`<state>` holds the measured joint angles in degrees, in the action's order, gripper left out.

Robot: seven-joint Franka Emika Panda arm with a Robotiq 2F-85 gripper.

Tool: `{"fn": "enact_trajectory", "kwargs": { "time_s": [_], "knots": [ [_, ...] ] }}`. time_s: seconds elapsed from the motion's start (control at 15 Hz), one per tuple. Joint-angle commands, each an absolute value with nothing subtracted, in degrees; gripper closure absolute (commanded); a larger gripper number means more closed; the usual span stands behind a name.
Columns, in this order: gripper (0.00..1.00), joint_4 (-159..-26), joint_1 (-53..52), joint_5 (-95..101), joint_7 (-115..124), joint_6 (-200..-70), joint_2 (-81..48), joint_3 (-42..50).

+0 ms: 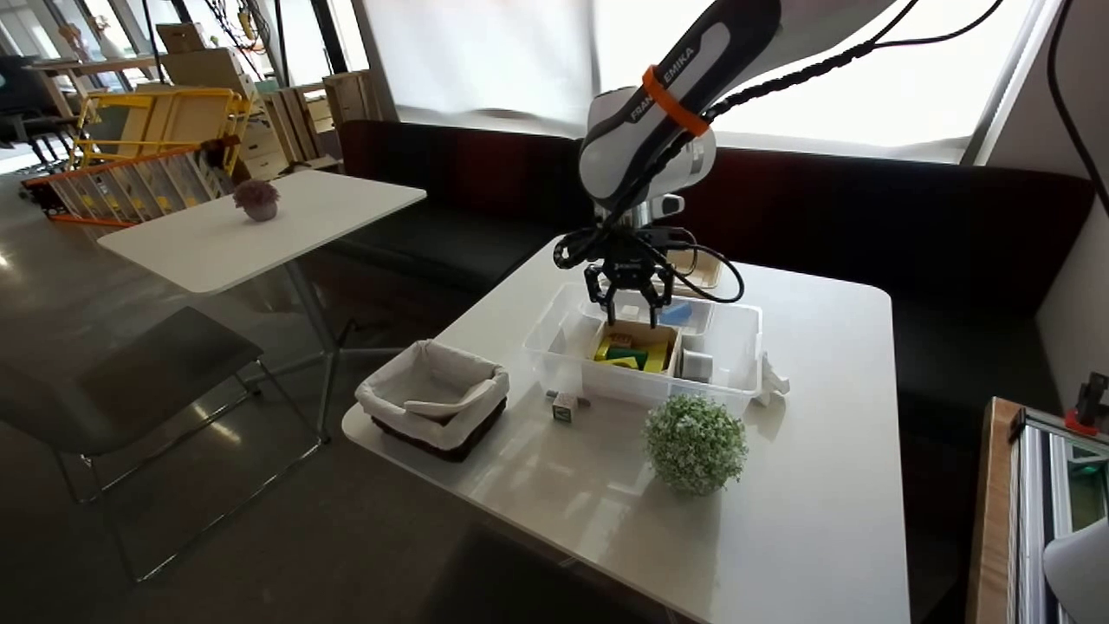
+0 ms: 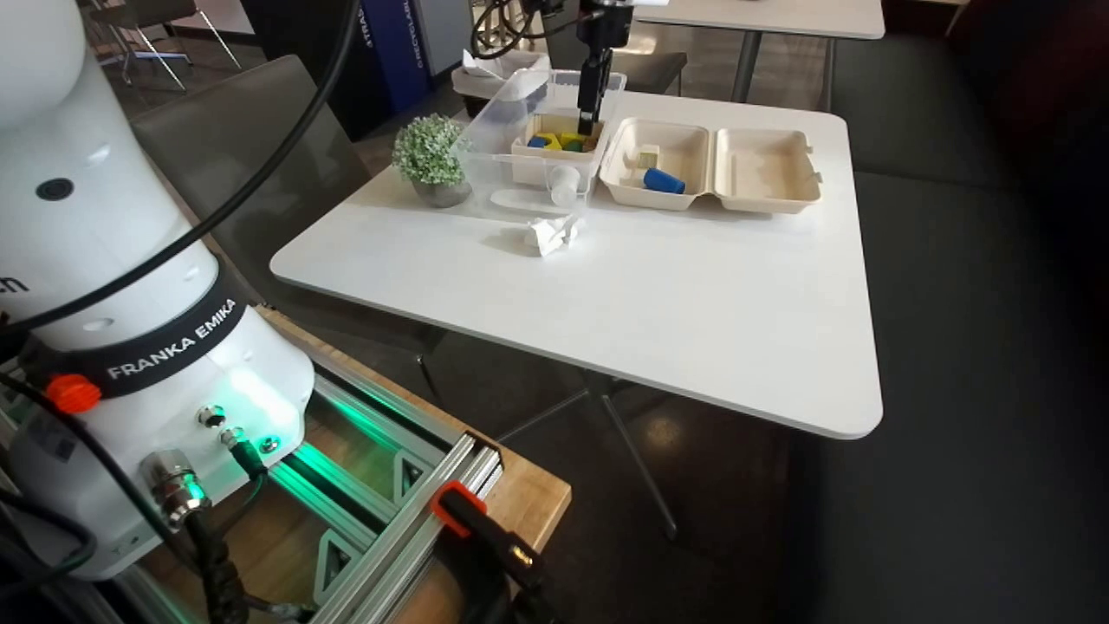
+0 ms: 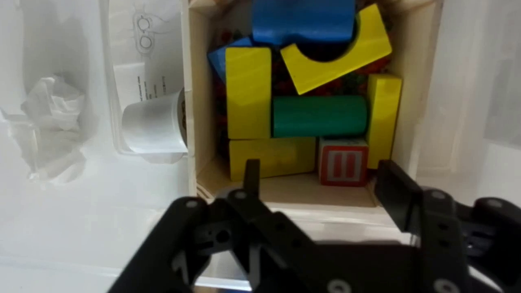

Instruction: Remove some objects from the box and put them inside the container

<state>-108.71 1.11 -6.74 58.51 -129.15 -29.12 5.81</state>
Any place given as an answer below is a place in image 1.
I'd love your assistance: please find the white square bowl stack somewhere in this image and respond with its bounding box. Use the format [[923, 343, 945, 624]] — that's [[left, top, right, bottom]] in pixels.
[[353, 335, 514, 465]]

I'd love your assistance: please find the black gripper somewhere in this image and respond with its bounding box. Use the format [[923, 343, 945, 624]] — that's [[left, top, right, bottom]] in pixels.
[[581, 231, 683, 331]]

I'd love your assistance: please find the white folding table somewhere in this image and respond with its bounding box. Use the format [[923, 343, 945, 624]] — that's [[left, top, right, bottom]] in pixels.
[[98, 165, 430, 448]]

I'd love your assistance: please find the white lamp shade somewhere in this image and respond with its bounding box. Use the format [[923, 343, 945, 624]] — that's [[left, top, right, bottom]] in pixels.
[[1039, 517, 1109, 624]]

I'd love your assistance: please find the yellow cart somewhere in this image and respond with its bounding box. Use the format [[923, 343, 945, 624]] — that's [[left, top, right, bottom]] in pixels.
[[71, 82, 257, 171]]

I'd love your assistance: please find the orange arm strap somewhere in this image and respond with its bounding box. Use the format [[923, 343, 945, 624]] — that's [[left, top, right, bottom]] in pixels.
[[637, 63, 715, 138]]

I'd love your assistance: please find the black bench sofa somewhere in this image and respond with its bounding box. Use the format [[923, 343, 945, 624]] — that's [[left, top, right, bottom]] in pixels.
[[329, 119, 1100, 624]]

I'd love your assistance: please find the light wooden box lid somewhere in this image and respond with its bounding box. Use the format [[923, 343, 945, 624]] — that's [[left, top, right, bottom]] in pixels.
[[673, 246, 728, 298]]

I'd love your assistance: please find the white window blind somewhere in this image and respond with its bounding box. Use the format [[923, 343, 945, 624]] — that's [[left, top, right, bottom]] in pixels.
[[361, 0, 1061, 165]]

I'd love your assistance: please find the red clamp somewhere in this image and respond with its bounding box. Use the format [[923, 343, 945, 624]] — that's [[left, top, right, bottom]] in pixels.
[[1064, 371, 1109, 440]]

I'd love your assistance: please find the green ball plant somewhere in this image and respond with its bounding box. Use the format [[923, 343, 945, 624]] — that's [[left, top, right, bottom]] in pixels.
[[642, 396, 753, 498]]

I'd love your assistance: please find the dark folding chair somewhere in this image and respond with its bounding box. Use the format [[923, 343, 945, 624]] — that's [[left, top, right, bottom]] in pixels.
[[0, 302, 329, 585]]

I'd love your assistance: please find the wooden side shelf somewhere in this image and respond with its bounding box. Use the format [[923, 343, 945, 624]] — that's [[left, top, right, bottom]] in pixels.
[[967, 396, 1109, 624]]

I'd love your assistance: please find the light wooden block box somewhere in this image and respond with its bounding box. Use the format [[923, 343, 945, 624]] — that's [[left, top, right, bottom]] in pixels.
[[592, 320, 683, 379]]

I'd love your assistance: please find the orange ladder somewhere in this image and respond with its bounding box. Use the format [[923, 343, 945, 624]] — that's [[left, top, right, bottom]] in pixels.
[[16, 141, 240, 231]]

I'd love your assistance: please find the black hanging cable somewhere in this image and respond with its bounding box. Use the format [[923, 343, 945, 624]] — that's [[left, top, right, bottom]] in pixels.
[[1042, 0, 1109, 217]]

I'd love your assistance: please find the crumpled white plastic piece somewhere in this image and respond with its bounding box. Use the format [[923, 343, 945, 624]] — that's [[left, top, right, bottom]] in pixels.
[[754, 356, 798, 409]]

